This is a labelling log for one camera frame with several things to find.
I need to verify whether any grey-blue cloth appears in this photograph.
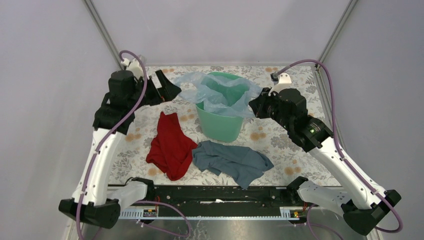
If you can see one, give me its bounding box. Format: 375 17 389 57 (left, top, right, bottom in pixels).
192 140 274 189

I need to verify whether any green plastic trash bin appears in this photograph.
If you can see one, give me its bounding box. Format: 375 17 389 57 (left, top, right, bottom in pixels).
195 72 245 142

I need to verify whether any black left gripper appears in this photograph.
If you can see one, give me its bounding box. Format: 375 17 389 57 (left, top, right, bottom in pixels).
127 69 181 110

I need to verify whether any white slotted cable duct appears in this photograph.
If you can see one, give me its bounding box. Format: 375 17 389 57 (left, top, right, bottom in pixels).
118 206 301 221

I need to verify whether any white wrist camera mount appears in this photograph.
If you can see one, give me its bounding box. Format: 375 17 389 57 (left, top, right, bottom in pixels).
268 72 292 96
120 57 144 80

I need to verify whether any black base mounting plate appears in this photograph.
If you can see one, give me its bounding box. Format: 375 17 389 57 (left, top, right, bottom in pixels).
141 185 311 213

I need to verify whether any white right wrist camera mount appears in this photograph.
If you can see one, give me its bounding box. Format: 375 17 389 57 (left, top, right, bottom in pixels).
268 72 292 96

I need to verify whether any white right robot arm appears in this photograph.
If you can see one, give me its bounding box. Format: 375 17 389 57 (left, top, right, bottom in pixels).
249 87 402 236

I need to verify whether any red cloth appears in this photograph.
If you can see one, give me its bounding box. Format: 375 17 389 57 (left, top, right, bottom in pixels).
146 112 198 181

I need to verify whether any light blue plastic trash bag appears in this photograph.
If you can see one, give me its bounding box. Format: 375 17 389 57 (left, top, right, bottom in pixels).
174 72 262 118

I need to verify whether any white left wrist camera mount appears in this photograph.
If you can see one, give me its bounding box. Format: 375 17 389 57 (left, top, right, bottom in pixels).
120 57 144 80

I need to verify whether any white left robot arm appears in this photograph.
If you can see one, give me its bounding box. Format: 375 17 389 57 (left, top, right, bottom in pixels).
58 70 181 229

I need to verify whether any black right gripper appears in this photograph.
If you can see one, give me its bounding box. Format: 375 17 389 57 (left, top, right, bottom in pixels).
247 87 292 131

